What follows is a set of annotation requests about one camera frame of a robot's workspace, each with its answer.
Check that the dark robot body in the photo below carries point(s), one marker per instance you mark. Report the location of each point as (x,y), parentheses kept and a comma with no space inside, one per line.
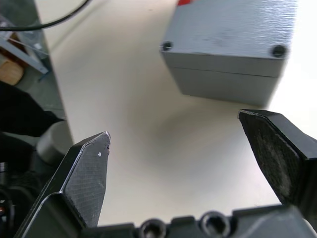
(22,138)

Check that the red object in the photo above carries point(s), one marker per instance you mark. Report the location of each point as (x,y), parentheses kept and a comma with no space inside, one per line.
(184,2)

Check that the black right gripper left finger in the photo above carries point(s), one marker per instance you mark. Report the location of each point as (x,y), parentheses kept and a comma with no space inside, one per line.
(84,183)

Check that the black lid screw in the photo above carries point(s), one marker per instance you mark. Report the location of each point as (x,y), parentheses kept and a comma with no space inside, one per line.
(167,45)
(278,51)

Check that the grey metal box lid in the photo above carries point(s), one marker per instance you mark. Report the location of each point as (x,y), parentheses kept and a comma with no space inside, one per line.
(230,27)

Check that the grey metal junction box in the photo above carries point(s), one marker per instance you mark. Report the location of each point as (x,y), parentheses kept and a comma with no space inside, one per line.
(224,79)

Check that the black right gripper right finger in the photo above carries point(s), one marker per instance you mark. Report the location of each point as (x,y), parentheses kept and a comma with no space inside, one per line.
(277,158)

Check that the metal frame rack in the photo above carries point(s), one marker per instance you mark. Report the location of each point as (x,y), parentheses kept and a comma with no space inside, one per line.
(22,52)

